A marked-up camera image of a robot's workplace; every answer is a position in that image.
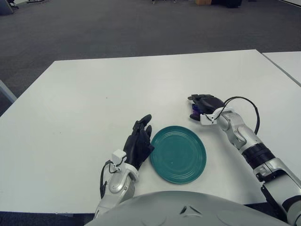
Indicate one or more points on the grey robot torso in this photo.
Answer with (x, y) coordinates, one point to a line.
(164, 209)

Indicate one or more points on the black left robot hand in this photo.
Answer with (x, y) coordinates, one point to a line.
(137, 148)

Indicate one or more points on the black bulky background object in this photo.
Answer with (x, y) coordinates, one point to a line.
(227, 2)

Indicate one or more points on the teal ribbed plate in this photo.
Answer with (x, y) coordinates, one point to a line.
(178, 155)

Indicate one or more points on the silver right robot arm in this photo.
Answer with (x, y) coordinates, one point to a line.
(249, 141)

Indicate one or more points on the blue purple gum pack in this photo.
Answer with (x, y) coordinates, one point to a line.
(195, 108)

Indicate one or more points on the brown cardboard box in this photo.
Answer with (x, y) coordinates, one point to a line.
(203, 2)

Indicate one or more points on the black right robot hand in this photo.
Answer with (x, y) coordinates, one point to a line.
(209, 102)

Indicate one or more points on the grey desk edge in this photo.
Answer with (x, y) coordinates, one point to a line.
(6, 93)

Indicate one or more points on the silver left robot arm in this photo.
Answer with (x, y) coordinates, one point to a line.
(117, 183)

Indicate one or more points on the white table with grey edge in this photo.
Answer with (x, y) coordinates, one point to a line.
(285, 63)

